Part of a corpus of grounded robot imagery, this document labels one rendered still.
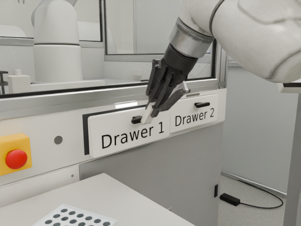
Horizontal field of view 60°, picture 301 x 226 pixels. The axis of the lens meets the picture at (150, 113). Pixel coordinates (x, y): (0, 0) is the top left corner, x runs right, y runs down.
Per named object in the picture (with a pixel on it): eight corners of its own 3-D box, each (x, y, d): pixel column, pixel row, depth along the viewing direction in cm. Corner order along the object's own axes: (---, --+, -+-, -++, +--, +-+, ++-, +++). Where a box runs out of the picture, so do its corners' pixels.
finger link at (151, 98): (166, 68, 61) (163, 65, 62) (148, 103, 68) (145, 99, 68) (178, 68, 64) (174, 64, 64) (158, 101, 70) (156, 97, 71)
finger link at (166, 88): (180, 70, 63) (183, 74, 63) (161, 105, 70) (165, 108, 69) (169, 71, 61) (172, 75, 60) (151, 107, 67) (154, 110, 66)
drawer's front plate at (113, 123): (169, 136, 87) (170, 104, 85) (92, 158, 68) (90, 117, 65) (165, 135, 88) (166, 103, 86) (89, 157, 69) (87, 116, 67)
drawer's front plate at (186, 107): (217, 120, 109) (218, 94, 107) (169, 133, 90) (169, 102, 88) (213, 119, 111) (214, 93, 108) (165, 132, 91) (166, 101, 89)
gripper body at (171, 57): (207, 59, 59) (188, 90, 65) (184, 39, 63) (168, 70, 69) (186, 59, 54) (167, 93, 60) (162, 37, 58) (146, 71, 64)
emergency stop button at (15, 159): (29, 167, 54) (27, 148, 53) (8, 172, 51) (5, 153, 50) (24, 162, 56) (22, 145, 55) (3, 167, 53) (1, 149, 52)
